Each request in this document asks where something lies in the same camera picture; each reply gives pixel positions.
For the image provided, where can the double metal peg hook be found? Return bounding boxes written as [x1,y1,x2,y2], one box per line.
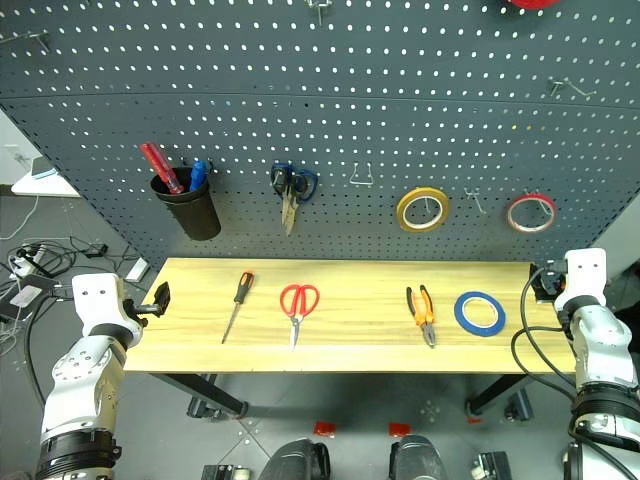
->
[305,0,334,26]

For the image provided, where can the black plastic cup holder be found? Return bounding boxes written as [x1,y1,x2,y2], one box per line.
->
[150,166,223,242]

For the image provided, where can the yellow tape roll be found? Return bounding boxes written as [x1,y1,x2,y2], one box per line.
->
[395,186,452,234]

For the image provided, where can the blue black handled scissors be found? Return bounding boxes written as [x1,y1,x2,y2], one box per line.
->
[269,160,320,237]

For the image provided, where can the short metal peg hook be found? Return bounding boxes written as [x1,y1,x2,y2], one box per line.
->
[463,187,488,216]

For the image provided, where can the blue handled screwdriver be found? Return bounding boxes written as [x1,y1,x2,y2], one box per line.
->
[188,159,211,193]

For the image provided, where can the dark grey metal pegboard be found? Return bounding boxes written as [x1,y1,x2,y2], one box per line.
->
[0,0,640,262]

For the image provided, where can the white side desk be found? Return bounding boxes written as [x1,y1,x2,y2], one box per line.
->
[10,154,82,199]

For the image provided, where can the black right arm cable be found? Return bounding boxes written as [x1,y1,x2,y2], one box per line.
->
[509,266,640,480]

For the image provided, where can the metal wire loop hook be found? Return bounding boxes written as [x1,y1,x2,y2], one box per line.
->
[349,161,375,188]

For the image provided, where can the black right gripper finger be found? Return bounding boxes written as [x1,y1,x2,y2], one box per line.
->
[528,262,552,305]

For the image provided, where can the red round object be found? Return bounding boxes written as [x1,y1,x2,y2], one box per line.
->
[503,0,561,11]

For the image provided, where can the white flat box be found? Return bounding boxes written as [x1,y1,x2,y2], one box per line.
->
[124,257,151,283]

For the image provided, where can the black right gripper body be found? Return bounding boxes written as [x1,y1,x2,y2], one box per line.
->
[546,261,569,301]

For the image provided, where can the black caster wheel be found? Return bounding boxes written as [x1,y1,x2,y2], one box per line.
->
[471,451,512,480]
[201,463,252,480]

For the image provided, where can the orange black handled screwdriver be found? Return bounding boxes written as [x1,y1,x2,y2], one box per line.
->
[220,270,256,345]

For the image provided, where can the white power strip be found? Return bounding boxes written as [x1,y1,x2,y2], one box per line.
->
[8,244,52,280]

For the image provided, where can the red handled screwdriver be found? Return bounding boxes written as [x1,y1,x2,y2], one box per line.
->
[139,141,186,196]

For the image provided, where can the black table leg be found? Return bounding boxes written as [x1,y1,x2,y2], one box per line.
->
[148,372,250,420]
[465,373,532,417]

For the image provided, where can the dark rounded shape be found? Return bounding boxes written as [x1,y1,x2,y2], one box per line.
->
[258,438,332,480]
[388,434,450,480]

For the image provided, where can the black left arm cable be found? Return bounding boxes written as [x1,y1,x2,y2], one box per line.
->
[22,287,76,407]

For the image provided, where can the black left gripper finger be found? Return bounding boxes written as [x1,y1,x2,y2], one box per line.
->
[152,280,172,319]

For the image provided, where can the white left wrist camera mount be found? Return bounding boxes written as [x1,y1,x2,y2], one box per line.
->
[70,272,147,342]

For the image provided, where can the orange black handled pliers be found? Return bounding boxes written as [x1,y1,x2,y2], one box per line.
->
[405,284,438,349]

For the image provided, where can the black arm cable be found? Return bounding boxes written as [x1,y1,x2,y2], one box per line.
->
[22,287,76,407]
[509,266,640,480]

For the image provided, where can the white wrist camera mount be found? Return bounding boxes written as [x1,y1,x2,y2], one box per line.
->
[553,247,609,312]
[70,272,147,342]

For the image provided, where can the blue tape roll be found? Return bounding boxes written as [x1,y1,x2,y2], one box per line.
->
[453,290,507,338]

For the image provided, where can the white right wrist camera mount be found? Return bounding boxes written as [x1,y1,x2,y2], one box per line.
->
[553,247,609,312]

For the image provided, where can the red tape roll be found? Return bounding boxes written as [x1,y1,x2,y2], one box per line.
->
[506,193,559,236]

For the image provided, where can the long metal peg hook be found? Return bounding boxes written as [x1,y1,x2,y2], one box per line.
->
[547,77,598,98]
[0,30,52,53]

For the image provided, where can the red handled scissors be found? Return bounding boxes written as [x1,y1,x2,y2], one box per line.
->
[279,283,321,352]

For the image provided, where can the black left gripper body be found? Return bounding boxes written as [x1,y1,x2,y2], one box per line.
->
[122,297,158,329]

